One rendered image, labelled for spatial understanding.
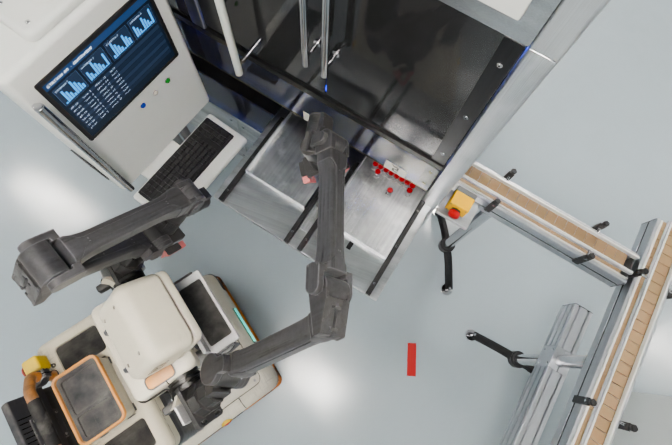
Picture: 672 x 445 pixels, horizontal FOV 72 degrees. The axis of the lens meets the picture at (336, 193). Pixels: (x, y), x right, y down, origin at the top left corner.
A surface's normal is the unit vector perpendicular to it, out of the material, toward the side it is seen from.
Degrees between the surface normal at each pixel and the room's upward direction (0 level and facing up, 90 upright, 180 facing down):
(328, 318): 44
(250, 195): 0
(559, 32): 90
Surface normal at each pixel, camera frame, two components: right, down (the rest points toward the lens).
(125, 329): -0.58, 0.18
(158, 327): 0.58, -0.60
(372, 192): 0.04, -0.33
